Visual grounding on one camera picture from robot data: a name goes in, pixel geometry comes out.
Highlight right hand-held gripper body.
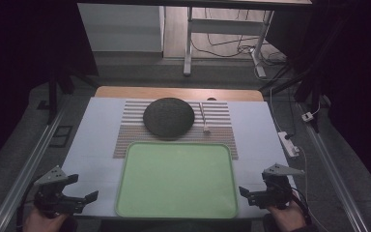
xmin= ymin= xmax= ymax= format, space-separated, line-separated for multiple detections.
xmin=248 ymin=162 xmax=306 ymax=210

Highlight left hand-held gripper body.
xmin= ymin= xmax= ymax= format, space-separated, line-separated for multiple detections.
xmin=33 ymin=164 xmax=86 ymax=217

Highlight person's left hand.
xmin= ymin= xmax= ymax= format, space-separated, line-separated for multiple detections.
xmin=23 ymin=206 xmax=71 ymax=232

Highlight person's right hand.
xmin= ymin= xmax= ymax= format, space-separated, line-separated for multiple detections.
xmin=265 ymin=198 xmax=307 ymax=232

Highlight white power strip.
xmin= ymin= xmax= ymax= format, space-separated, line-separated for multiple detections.
xmin=276 ymin=130 xmax=300 ymax=159

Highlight striped placemat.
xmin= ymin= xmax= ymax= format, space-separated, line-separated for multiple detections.
xmin=112 ymin=100 xmax=240 ymax=160

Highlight green tray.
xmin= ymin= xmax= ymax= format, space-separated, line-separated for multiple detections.
xmin=114 ymin=141 xmax=239 ymax=219

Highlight small white adapter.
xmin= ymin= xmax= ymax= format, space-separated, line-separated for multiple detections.
xmin=300 ymin=111 xmax=315 ymax=123

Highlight dark grey round plate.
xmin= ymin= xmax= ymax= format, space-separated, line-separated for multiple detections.
xmin=142 ymin=97 xmax=196 ymax=139

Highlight wooden table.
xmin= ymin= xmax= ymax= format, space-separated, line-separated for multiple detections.
xmin=94 ymin=85 xmax=265 ymax=102

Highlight black curtain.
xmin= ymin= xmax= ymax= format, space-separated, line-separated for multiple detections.
xmin=0 ymin=0 xmax=100 ymax=177
xmin=265 ymin=0 xmax=371 ymax=202

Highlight white cabinet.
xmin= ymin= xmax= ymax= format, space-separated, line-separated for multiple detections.
xmin=76 ymin=3 xmax=166 ymax=53

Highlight aluminium rail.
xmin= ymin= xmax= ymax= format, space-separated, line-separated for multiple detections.
xmin=0 ymin=104 xmax=71 ymax=232
xmin=297 ymin=101 xmax=371 ymax=232

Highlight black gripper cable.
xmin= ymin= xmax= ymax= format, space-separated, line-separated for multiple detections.
xmin=290 ymin=187 xmax=314 ymax=226

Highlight white cable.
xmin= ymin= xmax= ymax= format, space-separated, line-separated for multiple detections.
xmin=298 ymin=145 xmax=331 ymax=232

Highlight black rectangular frame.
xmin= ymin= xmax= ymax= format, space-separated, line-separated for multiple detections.
xmin=48 ymin=125 xmax=74 ymax=149

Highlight black floor cables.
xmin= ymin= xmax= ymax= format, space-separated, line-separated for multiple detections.
xmin=190 ymin=8 xmax=288 ymax=67

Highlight white desk frame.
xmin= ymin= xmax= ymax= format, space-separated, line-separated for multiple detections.
xmin=183 ymin=6 xmax=275 ymax=78

